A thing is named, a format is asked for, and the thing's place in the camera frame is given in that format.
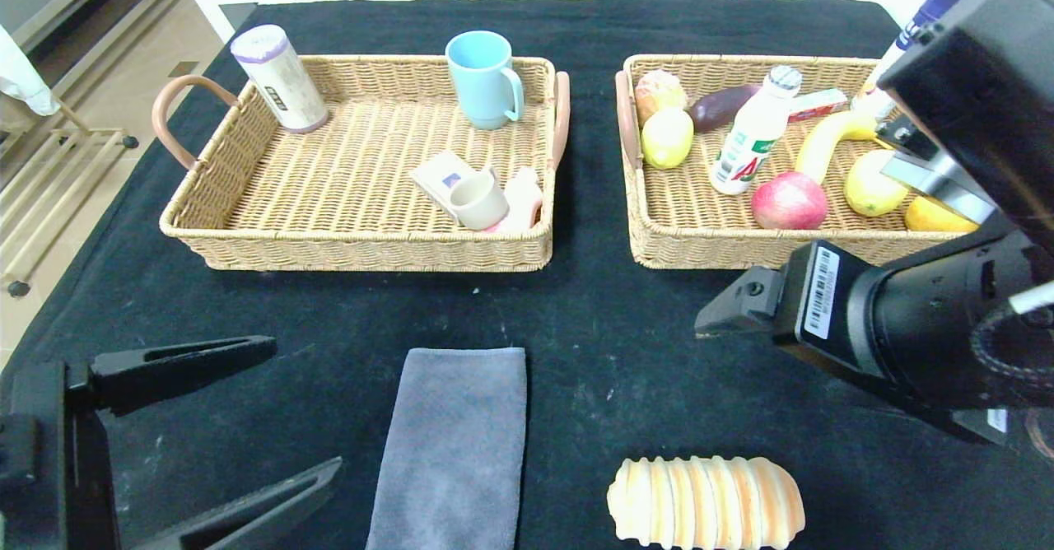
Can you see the yellow banana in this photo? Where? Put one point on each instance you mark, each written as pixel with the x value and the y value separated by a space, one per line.
pixel 823 142

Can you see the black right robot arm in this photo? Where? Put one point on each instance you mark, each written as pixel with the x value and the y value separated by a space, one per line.
pixel 972 56

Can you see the orange yellow mango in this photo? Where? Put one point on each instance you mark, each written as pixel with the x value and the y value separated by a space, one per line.
pixel 935 219

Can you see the black table cloth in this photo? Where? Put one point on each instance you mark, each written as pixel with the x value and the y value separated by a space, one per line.
pixel 617 385

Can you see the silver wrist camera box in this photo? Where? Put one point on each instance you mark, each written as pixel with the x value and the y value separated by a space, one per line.
pixel 939 184

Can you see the dark purple eggplant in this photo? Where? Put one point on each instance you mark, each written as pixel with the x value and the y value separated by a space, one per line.
pixel 720 107

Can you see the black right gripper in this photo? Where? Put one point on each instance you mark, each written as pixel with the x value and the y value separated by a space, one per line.
pixel 817 296

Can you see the red apple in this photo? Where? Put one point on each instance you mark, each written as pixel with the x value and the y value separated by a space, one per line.
pixel 789 202

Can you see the wicker basket holding food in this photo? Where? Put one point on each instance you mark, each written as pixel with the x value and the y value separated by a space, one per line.
pixel 675 221

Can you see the cream folding rack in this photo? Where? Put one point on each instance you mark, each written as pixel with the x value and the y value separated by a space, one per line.
pixel 90 132

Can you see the pale pink object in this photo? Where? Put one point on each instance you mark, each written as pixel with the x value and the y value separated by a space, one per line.
pixel 525 200

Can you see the grey folded towel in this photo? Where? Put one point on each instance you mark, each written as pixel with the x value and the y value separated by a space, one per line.
pixel 453 451

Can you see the cream playing card box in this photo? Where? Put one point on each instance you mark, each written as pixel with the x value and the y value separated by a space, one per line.
pixel 436 175

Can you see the red green snack pack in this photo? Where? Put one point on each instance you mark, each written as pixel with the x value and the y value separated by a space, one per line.
pixel 819 105

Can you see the grey metal shelf frame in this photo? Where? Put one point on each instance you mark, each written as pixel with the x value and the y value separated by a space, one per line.
pixel 58 2

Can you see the cream canister purple lid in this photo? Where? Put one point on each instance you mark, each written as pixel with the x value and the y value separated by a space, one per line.
pixel 280 81

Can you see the brass floor socket plate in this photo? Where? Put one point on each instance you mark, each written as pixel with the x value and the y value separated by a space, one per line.
pixel 184 69

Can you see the orange pink peach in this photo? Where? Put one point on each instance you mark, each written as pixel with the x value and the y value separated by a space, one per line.
pixel 659 93

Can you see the white hanging cloth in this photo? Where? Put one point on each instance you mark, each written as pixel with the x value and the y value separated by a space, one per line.
pixel 20 81

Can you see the white milk bottle green label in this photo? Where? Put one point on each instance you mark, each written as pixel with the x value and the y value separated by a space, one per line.
pixel 753 134

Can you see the light blue mug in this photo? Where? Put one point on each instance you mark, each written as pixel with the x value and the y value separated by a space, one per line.
pixel 482 81

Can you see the small cream espresso cup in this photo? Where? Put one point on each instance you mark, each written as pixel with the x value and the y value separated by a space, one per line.
pixel 479 202

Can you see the wicker basket holding household items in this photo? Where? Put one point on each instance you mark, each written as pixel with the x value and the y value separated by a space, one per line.
pixel 329 179

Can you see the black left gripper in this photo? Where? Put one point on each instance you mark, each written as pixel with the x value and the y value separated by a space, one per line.
pixel 51 443

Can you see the yellow lemon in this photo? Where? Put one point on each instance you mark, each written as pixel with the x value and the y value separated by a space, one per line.
pixel 667 140
pixel 869 192

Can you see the striped bread loaf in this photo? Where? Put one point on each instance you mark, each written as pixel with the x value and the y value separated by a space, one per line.
pixel 704 505

